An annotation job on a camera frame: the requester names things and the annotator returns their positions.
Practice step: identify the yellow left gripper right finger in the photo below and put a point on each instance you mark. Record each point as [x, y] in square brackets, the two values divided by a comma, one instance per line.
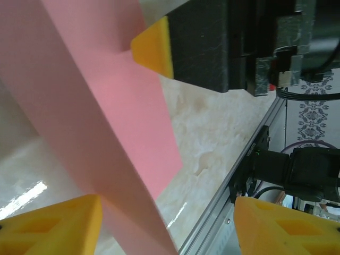
[279, 233]

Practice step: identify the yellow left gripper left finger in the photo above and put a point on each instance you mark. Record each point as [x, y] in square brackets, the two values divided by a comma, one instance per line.
[40, 233]

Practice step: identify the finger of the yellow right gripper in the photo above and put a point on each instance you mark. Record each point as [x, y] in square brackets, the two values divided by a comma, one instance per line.
[186, 47]

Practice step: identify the pink paper sheet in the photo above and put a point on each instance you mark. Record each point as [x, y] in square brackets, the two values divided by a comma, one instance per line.
[79, 106]

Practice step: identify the aluminium mounting rail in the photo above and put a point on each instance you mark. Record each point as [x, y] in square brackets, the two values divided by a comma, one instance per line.
[217, 220]

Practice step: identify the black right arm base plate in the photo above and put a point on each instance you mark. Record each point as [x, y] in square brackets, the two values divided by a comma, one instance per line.
[261, 140]

